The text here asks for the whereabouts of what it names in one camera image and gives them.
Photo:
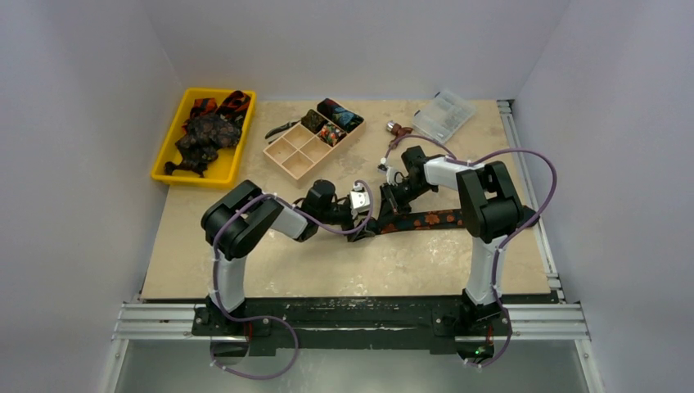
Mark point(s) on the clear plastic organizer box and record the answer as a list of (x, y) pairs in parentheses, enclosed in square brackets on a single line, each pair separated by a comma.
[(443, 116)]

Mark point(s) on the red black striped tie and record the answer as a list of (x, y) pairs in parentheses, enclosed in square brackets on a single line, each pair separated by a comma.
[(233, 108)]

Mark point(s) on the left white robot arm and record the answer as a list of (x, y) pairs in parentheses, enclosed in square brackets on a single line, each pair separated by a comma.
[(236, 224)]

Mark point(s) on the rolled olive patterned tie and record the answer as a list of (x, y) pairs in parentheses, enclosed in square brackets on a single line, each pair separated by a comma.
[(313, 121)]

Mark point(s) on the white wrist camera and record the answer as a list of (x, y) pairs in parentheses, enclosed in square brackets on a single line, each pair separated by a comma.
[(360, 199), (390, 172)]

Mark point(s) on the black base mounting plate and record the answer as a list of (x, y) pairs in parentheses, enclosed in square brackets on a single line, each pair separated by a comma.
[(353, 323)]

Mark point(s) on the rolled blue floral tie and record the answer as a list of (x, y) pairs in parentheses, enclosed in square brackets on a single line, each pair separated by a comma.
[(339, 115)]

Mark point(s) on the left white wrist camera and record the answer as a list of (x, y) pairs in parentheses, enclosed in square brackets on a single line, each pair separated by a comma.
[(360, 199)]

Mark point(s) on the brown metal pipe fitting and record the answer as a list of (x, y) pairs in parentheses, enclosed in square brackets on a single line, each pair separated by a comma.
[(397, 131)]

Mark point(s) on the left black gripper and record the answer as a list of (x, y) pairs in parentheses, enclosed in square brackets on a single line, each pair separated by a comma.
[(358, 234)]

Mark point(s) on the dark patterned tie pile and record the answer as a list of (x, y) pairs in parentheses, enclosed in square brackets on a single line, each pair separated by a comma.
[(200, 144)]

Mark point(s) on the black pliers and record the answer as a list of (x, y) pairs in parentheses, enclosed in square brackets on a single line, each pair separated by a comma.
[(275, 133)]

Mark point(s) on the dark orange floral tie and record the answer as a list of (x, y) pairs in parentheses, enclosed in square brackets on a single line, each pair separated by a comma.
[(427, 220)]

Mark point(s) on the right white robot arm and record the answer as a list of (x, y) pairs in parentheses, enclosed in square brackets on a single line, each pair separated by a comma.
[(490, 210)]

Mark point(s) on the yellow plastic bin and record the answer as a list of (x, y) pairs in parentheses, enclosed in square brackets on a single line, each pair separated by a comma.
[(221, 173)]

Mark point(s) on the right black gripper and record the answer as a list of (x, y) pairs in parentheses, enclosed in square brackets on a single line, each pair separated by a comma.
[(390, 197)]

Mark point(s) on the wooden compartment box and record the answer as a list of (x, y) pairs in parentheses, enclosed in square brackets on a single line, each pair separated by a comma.
[(299, 153)]

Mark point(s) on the rolled colourful floral tie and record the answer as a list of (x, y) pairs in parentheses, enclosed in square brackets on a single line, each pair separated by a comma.
[(331, 134)]

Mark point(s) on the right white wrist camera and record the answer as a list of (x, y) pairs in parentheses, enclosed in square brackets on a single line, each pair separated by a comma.
[(390, 172)]

